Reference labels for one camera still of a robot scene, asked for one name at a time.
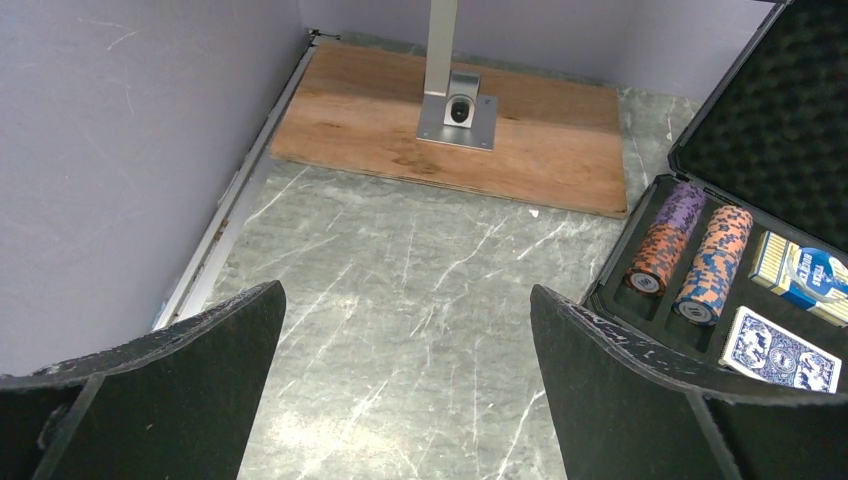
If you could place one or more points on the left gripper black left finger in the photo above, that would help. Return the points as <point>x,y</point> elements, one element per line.
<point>177,403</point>

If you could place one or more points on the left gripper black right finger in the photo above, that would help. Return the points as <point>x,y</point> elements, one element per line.
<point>627,407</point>

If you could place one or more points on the orange blue chip stack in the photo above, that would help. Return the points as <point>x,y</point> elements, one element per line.
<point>705,289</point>
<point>728,230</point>

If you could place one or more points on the blue patterned card deck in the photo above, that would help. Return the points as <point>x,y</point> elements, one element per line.
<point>761,349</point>

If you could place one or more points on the orange black chip stack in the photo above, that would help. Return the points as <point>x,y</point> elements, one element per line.
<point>655,260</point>

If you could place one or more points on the black poker set case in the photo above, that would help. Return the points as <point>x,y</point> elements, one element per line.
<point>771,139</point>

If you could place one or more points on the purple chip stack in case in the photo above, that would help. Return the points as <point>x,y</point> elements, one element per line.
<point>682,208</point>

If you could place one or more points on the blue card deck box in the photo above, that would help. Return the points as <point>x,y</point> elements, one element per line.
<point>809,278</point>

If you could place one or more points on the wooden board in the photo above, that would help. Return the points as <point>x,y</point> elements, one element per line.
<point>540,140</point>

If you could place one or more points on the grey metal stand bracket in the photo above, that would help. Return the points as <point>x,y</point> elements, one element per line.
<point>453,110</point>

